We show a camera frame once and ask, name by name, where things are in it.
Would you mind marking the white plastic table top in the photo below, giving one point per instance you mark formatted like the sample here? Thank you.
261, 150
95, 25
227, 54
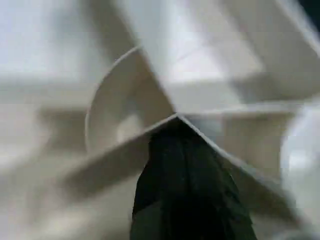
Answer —
75, 62

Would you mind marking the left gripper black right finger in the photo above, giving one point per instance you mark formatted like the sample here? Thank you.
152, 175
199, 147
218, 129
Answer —
212, 200

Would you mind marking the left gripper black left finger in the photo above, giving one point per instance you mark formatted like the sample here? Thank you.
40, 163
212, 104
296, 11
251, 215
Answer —
162, 195

